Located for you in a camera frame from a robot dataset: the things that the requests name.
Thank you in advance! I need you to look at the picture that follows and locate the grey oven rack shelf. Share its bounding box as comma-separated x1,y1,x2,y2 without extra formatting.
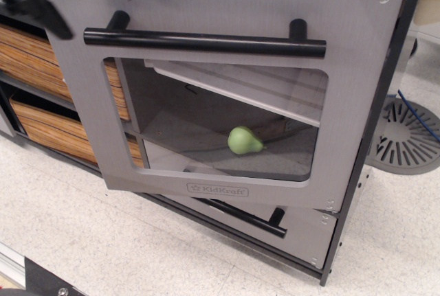
144,60,328,127

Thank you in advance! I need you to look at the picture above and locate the aluminium rail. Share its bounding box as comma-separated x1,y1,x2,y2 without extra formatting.
1,243,26,289

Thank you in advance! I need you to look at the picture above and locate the grey toy oven door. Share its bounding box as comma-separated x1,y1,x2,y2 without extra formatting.
50,0,405,211

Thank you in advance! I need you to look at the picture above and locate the green toy pear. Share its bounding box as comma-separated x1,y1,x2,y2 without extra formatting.
228,126,267,155

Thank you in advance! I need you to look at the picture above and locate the wood grain bin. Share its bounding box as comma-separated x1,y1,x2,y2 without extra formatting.
9,90,150,170
0,23,131,122

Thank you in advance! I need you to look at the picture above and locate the upper wood grain bin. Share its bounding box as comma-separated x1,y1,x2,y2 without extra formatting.
0,23,131,122

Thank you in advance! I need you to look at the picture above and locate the grey round slotted base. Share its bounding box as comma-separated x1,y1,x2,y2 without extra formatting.
366,96,439,175

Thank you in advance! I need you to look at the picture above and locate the black toy kitchen frame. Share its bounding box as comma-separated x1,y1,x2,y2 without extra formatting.
1,0,418,283

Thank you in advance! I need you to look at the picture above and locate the black base plate with screw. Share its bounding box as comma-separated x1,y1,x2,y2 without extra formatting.
24,257,85,296

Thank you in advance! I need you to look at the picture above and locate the blue cable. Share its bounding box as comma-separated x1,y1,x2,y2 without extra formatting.
397,89,440,142

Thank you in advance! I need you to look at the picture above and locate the lower wood grain bin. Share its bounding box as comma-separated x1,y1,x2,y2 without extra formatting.
9,90,150,170

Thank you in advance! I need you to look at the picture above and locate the black drawer handle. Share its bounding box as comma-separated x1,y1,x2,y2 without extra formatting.
195,198,287,239

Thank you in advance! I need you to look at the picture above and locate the grey lower oven drawer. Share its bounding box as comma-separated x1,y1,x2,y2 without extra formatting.
169,196,336,269

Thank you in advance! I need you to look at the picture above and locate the black oven door handle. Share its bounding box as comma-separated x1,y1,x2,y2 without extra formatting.
83,10,327,58

